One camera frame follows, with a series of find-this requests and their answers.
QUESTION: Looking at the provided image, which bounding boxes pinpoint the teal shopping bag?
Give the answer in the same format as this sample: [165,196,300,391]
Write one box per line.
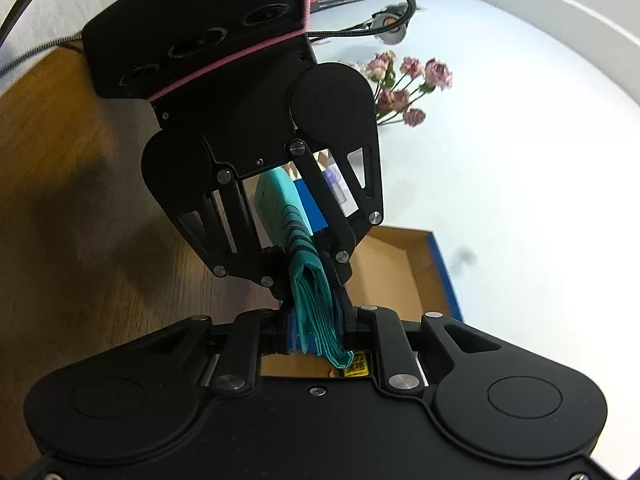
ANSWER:
[255,167,355,371]

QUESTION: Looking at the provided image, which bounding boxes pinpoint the black braided cable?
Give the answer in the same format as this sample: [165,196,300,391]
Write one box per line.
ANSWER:
[305,0,417,41]

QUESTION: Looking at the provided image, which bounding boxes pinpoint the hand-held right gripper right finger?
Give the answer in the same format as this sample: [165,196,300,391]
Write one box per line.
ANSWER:
[332,304,507,398]

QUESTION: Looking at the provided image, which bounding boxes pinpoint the black box with yellow label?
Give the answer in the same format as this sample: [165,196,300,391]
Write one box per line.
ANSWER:
[327,352,371,379]

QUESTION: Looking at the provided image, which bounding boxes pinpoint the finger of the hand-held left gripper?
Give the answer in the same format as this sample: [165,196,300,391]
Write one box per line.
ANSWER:
[287,137,385,292]
[171,169,292,307]

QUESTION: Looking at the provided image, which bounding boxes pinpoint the purple white tissue pack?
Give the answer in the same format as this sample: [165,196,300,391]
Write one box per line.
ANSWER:
[315,152,352,207]

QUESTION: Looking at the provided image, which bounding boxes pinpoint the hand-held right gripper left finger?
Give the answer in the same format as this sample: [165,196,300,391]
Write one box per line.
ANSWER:
[117,307,302,397]

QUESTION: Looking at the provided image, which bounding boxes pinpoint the dried pink flowers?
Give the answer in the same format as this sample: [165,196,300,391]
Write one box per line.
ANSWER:
[365,51,454,129]

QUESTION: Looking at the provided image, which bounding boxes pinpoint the blue cardboard box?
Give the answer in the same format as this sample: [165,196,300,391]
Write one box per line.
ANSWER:
[292,177,464,325]

